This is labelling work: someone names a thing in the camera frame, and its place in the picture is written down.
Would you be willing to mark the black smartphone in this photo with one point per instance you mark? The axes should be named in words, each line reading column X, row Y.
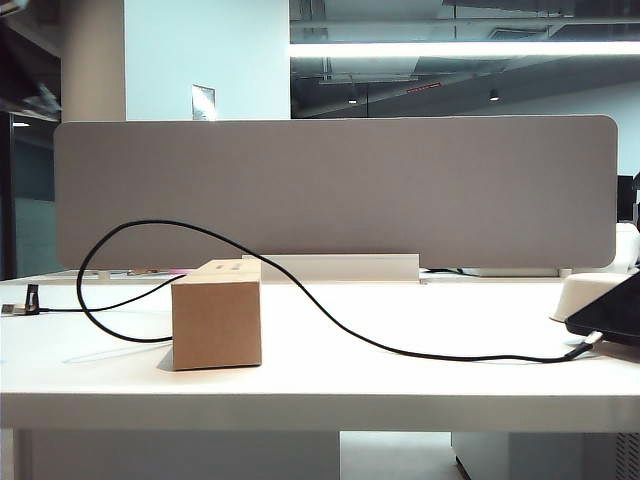
column 615, row 315

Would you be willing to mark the grey fabric desk divider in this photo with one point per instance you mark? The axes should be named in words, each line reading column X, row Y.
column 350, row 190

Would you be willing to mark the brown cardboard box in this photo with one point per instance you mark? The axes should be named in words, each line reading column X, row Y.
column 216, row 325

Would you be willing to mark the red ceiling sign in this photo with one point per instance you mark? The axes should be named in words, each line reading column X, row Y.
column 423, row 88

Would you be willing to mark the black ceiling spotlight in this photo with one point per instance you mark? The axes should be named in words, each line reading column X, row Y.
column 493, row 95

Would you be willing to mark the white rounded appliance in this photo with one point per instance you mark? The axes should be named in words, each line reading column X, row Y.
column 627, row 245

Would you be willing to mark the dark office equipment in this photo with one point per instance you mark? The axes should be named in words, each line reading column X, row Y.
column 627, row 200

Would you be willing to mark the paper wall notice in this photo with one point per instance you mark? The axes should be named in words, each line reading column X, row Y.
column 203, row 102

